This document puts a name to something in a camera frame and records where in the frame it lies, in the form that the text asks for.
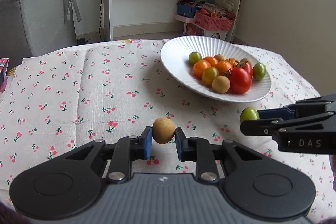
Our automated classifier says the brown longan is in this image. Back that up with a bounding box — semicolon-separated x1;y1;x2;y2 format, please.
152;117;175;144
214;54;225;62

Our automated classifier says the big red tomato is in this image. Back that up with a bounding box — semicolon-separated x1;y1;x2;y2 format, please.
228;67;252;94

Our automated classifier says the pale yellow longan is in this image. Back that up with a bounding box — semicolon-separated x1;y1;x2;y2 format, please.
212;76;231;94

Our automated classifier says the light green tomato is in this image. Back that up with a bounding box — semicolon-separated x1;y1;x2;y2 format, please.
253;63;266;81

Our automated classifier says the red tomato with stem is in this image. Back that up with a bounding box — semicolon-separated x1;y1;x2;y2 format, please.
237;60;253;78

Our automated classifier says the yellow-brown tomato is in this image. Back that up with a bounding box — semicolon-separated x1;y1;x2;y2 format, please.
202;67;219;86

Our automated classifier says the orange mandarin with stem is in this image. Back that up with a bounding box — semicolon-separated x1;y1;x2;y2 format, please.
226;58;239;67

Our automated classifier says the tan longan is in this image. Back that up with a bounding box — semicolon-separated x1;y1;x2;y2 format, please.
240;57;252;66

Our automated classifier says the orange cherry tomato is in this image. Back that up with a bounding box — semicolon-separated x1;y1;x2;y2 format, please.
193;60;211;79

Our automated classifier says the dark green tomato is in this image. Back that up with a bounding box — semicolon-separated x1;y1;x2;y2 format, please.
188;52;203;65

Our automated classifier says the large orange mandarin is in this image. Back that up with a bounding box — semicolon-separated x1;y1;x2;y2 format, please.
215;61;233;76

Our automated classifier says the cherry print tablecloth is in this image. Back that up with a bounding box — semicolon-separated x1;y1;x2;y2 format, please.
1;40;335;223

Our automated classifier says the small orange tomato in plate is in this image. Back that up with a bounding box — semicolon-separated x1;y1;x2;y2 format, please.
203;56;218;67

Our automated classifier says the white ribbed plate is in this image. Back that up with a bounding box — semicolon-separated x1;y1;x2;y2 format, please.
160;36;272;103

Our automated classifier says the red plastic basket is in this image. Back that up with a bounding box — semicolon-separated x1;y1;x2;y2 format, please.
195;11;234;31

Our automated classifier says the blue plastic basket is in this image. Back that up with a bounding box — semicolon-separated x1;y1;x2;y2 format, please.
177;4;201;18

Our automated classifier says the patterned box at left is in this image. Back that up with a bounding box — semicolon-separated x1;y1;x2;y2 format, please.
0;58;9;85

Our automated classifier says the grey sofa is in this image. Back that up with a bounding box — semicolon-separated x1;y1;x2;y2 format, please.
1;0;76;68

